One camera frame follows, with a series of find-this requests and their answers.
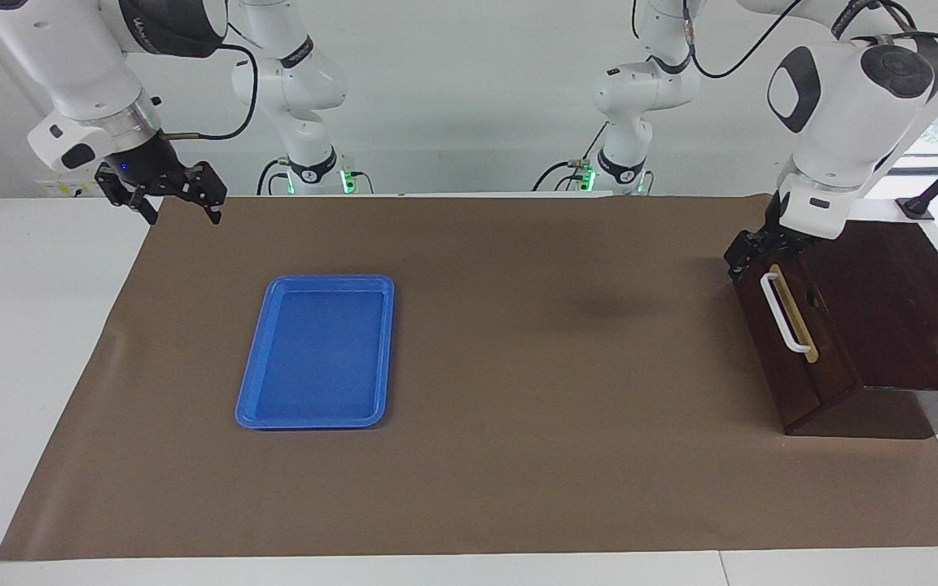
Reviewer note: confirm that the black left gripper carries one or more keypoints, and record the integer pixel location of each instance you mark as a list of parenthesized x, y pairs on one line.
[(773, 216)]

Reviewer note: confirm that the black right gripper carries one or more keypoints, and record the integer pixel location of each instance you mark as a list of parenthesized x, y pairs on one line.
[(143, 163)]

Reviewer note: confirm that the dark wood drawer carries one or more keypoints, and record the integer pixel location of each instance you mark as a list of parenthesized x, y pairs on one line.
[(823, 342)]

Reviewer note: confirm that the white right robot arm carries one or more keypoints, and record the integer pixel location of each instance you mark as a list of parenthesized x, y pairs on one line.
[(86, 73)]

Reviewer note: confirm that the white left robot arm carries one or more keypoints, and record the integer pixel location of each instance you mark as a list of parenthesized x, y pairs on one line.
[(843, 122)]

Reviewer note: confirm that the dark wooden drawer cabinet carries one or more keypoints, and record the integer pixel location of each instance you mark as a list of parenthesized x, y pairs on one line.
[(909, 309)]

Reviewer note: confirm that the small yellow white object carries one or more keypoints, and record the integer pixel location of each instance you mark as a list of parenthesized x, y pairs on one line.
[(70, 189)]

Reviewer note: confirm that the blue plastic tray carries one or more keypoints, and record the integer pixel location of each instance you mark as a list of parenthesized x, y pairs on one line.
[(314, 358)]

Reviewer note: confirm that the brown table mat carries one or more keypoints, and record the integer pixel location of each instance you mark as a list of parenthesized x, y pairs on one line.
[(518, 407)]

